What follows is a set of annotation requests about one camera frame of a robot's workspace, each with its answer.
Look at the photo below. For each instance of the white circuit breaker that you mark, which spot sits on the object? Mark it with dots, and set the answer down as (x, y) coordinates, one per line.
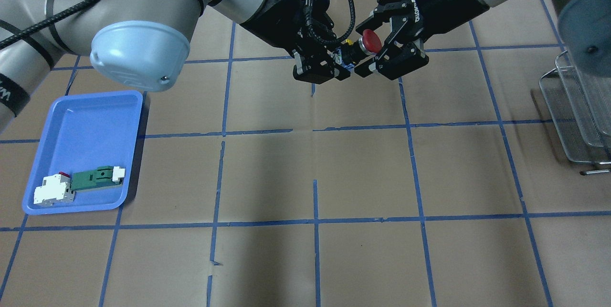
(54, 189)

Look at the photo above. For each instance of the red emergency stop button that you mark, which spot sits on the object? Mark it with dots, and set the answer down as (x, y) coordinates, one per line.
(350, 53)

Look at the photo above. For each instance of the silver wire mesh shelf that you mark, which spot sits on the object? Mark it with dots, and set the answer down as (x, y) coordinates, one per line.
(579, 104)

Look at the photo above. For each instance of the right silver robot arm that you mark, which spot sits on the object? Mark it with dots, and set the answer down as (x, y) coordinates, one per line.
(582, 25)

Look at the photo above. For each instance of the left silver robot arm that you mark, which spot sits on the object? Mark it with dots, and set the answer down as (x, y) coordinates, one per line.
(145, 43)

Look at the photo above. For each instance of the blue plastic tray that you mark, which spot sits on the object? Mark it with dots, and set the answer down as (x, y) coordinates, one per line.
(81, 133)

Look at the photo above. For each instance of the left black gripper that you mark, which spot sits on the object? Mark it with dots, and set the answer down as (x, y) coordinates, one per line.
(270, 10)

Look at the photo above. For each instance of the green relay module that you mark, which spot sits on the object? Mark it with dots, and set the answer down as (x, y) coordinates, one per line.
(101, 177)

